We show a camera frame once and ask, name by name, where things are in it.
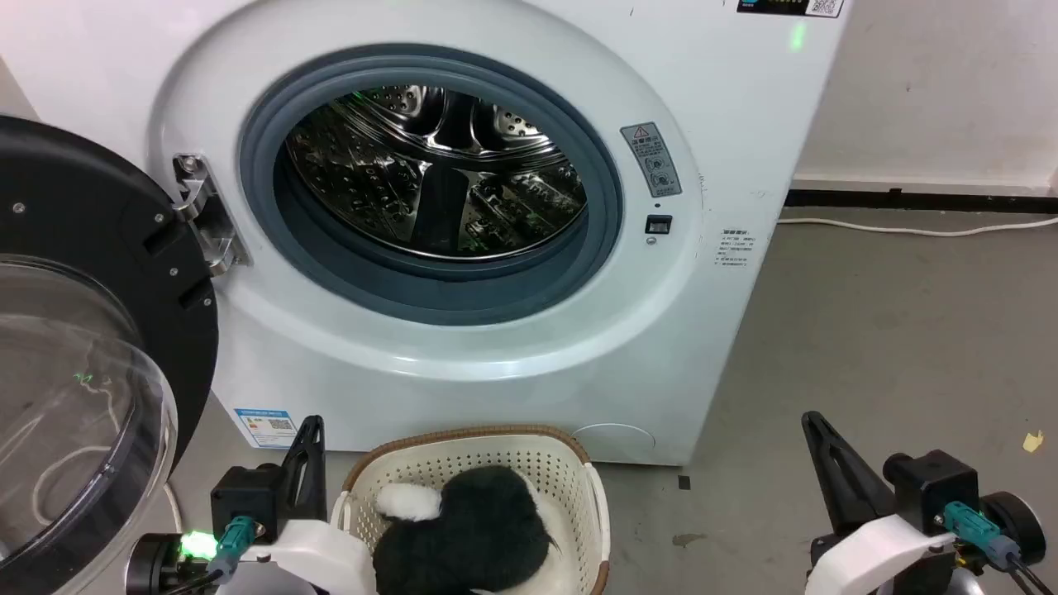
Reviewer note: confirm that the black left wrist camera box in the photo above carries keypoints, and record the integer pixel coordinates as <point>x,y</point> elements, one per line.
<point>246,497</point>

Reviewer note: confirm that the white text sticker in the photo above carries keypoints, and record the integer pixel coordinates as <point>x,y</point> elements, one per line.
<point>734,249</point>

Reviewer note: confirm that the chrome door hinge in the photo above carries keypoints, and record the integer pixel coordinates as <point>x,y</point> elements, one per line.
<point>207,216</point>

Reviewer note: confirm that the stainless steel washer drum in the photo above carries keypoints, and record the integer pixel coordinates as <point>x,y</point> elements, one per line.
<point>372,182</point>

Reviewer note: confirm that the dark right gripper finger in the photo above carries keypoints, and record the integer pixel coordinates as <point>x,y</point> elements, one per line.
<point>868,492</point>
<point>826,483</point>

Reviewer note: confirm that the black round glass washer door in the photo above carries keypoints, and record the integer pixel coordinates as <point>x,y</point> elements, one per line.
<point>58,215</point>

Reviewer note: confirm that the yellow paper scrap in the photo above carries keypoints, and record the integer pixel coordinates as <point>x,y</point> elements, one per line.
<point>1032,442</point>

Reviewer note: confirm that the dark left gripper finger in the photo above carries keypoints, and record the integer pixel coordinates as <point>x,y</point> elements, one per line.
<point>317,479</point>
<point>294,479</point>

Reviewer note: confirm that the blue energy label sticker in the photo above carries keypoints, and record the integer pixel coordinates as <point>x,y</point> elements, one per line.
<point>266,427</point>

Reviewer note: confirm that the grey warning sticker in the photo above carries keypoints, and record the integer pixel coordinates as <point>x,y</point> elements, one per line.
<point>653,161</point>

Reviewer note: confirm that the white plastic laundry basket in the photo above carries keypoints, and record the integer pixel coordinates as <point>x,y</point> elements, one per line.
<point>463,453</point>

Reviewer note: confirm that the black QR code sticker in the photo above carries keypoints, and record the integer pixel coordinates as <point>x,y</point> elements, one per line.
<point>785,7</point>

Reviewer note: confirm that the grey rubber door gasket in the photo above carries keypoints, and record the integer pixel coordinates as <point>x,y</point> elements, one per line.
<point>331,264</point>

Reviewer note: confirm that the black and white plush garment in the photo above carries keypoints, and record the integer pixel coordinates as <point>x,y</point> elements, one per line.
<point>479,529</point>

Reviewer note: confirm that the round filter cover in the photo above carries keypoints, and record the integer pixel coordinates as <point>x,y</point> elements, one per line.
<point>613,442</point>

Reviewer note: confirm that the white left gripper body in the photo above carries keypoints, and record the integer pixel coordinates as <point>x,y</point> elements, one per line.
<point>318,555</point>

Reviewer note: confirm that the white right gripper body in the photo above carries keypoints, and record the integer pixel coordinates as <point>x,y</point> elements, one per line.
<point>876,554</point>

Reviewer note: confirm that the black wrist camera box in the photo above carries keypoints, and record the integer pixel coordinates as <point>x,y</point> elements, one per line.
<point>246,497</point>
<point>934,483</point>

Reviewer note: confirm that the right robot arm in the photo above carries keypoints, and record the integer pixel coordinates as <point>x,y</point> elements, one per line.
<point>1017,521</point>

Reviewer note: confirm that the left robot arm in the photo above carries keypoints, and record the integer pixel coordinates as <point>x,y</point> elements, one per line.
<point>157,566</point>

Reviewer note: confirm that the white front-load washing machine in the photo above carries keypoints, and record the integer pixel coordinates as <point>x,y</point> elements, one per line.
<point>512,355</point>

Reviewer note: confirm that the black baseboard strip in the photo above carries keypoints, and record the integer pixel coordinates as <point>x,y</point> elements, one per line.
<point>909,201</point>

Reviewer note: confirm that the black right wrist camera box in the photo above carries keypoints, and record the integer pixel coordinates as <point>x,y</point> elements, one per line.
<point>934,483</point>

